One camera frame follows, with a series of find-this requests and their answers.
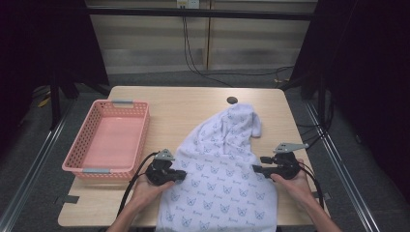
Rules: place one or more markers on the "metal floor rail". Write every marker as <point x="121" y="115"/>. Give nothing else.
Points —
<point x="345" y="174"/>
<point x="29" y="174"/>

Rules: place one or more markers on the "pink perforated plastic basket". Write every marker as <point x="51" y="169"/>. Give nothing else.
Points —
<point x="109" y="141"/>

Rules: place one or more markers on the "black tape piece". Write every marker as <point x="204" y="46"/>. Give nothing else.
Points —
<point x="68" y="199"/>

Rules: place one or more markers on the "white cat-print cloth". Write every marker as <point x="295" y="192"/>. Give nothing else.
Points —
<point x="219" y="180"/>

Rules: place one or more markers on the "person's right hand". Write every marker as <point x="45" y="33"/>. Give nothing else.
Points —
<point x="299" y="188"/>

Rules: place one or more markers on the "black curtain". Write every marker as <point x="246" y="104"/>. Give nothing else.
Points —
<point x="367" y="80"/>
<point x="42" y="42"/>

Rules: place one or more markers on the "dark round table grommet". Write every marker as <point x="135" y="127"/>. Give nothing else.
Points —
<point x="232" y="100"/>

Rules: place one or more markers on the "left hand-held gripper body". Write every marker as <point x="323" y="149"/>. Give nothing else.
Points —
<point x="158" y="174"/>

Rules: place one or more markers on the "yellow floor object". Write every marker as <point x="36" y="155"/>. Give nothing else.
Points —
<point x="44" y="102"/>

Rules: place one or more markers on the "black horizontal bar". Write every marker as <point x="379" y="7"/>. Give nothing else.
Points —
<point x="199" y="13"/>

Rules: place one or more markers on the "white wall socket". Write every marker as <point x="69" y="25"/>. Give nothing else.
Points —
<point x="188" y="3"/>

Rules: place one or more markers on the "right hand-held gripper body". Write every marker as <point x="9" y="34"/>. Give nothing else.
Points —
<point x="287" y="166"/>

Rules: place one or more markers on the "person's left hand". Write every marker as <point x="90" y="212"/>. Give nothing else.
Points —
<point x="148" y="193"/>

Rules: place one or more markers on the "black metal stand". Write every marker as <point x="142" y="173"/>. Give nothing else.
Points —
<point x="55" y="103"/>
<point x="321" y="100"/>

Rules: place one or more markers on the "grey tape piece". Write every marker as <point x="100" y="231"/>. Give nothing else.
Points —
<point x="322" y="196"/>

